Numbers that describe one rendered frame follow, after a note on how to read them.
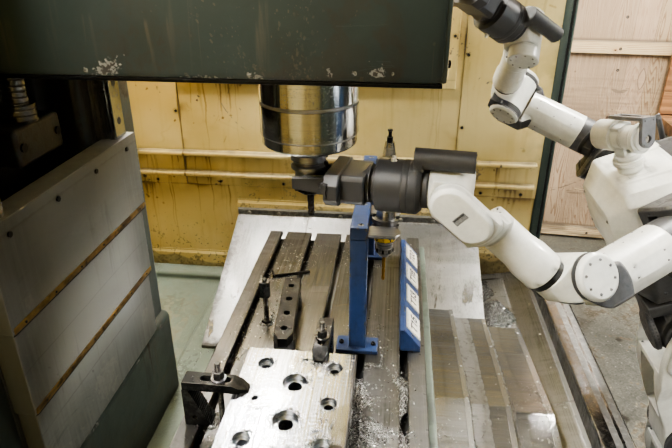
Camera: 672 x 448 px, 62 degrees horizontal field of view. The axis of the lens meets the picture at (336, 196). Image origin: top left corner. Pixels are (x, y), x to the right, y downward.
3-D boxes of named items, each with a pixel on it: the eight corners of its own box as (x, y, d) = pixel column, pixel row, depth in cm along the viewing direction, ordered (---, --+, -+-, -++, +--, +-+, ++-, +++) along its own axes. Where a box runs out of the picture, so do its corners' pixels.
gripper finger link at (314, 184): (292, 172, 93) (328, 175, 91) (293, 190, 94) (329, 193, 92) (289, 176, 91) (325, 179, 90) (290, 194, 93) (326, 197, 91)
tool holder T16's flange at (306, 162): (298, 158, 98) (297, 144, 97) (331, 160, 96) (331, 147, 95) (286, 171, 92) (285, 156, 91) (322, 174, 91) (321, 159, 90)
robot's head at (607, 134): (617, 149, 126) (608, 113, 123) (657, 154, 117) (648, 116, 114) (596, 162, 125) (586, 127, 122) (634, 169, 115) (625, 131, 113)
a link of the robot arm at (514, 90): (511, 37, 132) (496, 76, 151) (490, 72, 130) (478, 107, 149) (553, 57, 130) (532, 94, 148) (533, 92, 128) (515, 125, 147)
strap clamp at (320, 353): (333, 356, 132) (333, 302, 126) (327, 396, 120) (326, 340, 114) (320, 355, 132) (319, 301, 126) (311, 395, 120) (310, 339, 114)
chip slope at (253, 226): (470, 279, 214) (477, 218, 203) (498, 419, 150) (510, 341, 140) (242, 266, 223) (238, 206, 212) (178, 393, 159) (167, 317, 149)
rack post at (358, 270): (378, 340, 137) (382, 233, 125) (377, 355, 132) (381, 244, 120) (337, 337, 138) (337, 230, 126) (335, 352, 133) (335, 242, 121)
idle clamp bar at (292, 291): (302, 297, 153) (301, 277, 151) (293, 361, 130) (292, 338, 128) (284, 297, 153) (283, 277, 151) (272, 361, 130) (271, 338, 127)
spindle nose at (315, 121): (280, 124, 101) (277, 57, 96) (366, 130, 98) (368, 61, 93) (245, 153, 87) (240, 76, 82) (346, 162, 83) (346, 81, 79)
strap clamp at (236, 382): (253, 417, 114) (249, 359, 108) (249, 430, 111) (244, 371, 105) (191, 412, 116) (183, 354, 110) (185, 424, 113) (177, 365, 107)
